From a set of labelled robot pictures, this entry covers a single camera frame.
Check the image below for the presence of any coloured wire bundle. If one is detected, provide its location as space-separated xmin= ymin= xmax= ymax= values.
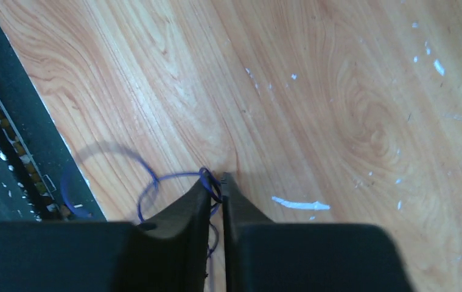
xmin=60 ymin=141 xmax=224 ymax=292

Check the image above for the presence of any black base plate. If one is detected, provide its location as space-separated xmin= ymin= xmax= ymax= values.
xmin=0 ymin=27 xmax=105 ymax=221

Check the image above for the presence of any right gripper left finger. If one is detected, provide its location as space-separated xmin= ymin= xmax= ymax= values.
xmin=0 ymin=180 xmax=211 ymax=291

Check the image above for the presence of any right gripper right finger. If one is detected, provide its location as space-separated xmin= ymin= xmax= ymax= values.
xmin=221 ymin=173 xmax=413 ymax=291

